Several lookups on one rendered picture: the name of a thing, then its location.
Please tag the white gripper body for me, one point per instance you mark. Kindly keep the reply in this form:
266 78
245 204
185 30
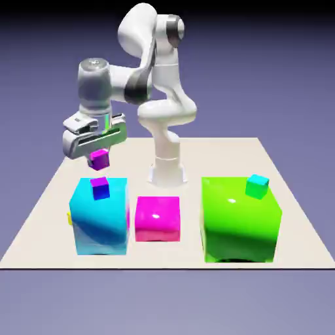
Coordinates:
78 142

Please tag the small magenta cube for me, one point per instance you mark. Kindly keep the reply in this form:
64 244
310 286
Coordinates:
99 159

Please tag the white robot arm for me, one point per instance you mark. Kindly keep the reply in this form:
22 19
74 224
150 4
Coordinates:
162 86

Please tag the small purple cube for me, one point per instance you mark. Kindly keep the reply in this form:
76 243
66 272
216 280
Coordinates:
100 189

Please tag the small yellow cube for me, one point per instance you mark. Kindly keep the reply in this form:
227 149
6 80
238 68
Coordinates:
69 218

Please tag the small cyan cube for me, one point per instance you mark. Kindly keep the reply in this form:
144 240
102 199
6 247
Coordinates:
257 187

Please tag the large cyan box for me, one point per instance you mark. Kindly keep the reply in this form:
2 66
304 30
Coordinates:
100 219

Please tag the large magenta box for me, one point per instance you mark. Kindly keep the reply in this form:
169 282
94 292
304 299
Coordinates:
157 217

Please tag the large green box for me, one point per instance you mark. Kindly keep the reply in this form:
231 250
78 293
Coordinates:
239 225

